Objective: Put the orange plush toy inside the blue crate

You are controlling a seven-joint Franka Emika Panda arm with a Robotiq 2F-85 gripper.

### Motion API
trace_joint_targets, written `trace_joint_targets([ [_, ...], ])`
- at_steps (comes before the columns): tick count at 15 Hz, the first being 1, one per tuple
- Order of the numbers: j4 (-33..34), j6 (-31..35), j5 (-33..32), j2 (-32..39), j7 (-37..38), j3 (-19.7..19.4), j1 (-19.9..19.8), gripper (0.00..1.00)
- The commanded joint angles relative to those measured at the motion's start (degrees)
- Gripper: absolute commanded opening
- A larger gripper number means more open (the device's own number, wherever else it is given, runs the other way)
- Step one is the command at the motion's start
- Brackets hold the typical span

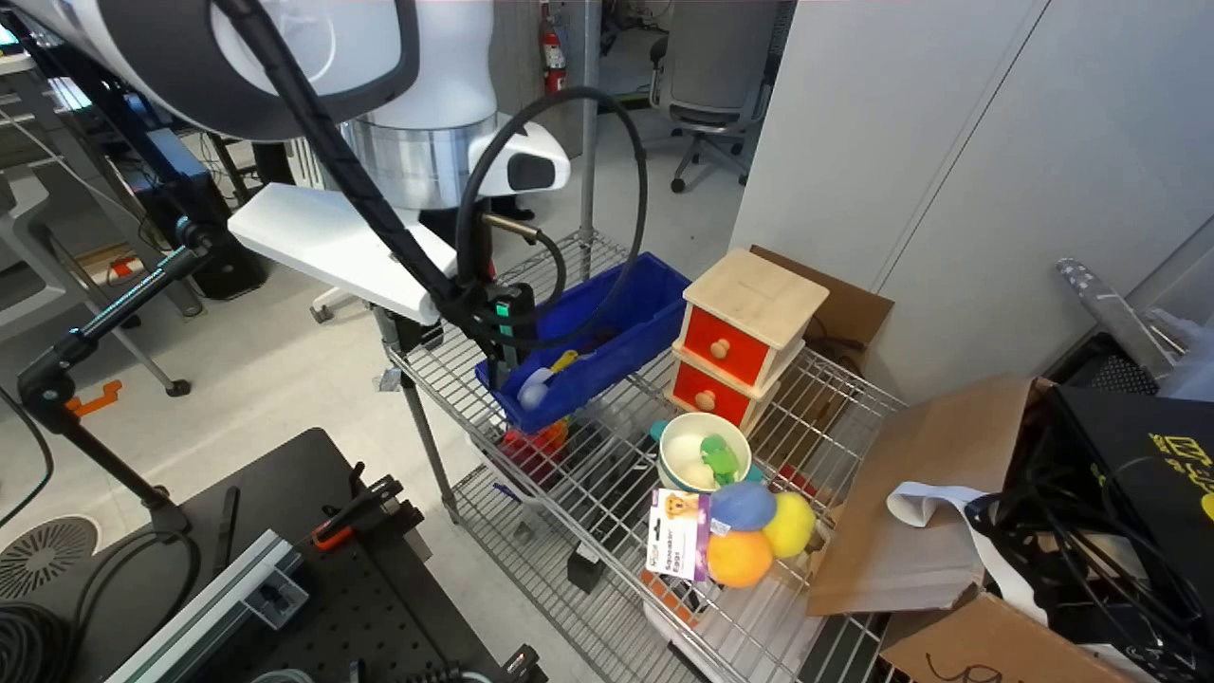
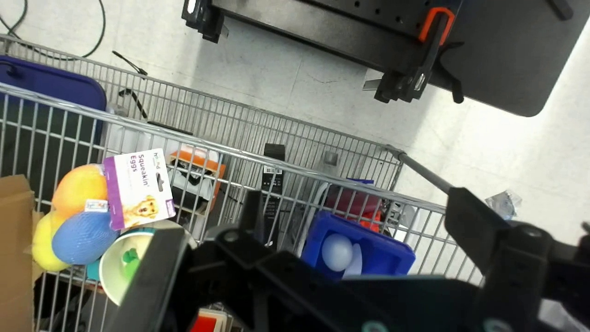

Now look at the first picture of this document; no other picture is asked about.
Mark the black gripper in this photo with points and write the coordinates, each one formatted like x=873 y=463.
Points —
x=496 y=324

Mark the colourful toy pile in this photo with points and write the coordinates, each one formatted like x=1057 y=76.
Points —
x=743 y=558

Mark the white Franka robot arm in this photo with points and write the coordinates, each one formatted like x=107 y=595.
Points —
x=432 y=61

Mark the blue plastic crate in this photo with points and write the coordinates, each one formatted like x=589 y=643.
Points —
x=620 y=366

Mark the small white toy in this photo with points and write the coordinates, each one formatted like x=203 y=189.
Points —
x=690 y=453

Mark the small green toy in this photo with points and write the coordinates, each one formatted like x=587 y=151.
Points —
x=719 y=458

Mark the red plastic item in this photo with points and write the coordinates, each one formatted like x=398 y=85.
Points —
x=537 y=449

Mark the white bowl with green rim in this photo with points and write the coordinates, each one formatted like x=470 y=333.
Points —
x=678 y=479

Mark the wooden box with red drawers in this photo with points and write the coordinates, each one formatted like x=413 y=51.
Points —
x=747 y=296

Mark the small black block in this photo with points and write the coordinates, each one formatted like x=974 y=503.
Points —
x=587 y=567

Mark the red fire extinguisher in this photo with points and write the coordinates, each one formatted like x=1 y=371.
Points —
x=551 y=51

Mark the grey office chair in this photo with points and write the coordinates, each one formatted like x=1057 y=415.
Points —
x=702 y=117

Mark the black work table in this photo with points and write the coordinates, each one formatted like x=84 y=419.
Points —
x=356 y=610

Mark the orange white small package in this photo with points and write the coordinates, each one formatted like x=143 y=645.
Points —
x=667 y=596

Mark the flat brown cardboard sheet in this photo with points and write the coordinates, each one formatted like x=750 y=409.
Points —
x=852 y=317

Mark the blue black equipment cart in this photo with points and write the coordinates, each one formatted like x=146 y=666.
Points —
x=166 y=165

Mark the small box with red label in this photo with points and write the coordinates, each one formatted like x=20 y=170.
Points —
x=113 y=266

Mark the orange floor marker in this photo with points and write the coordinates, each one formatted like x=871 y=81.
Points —
x=97 y=399

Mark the aluminium extrusion bar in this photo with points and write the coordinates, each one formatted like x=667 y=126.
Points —
x=203 y=610

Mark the brown cardboard box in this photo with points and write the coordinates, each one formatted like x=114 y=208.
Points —
x=935 y=479

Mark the grey folding stand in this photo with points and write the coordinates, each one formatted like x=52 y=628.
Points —
x=20 y=220

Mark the grey perforated round disc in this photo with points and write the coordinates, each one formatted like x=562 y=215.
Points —
x=44 y=558

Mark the silver perforated metal bar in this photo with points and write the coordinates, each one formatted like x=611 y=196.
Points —
x=1113 y=317

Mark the black box with yellow print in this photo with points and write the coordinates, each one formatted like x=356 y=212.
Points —
x=1141 y=442

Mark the black articulated camera stand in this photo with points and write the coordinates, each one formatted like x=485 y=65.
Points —
x=97 y=333

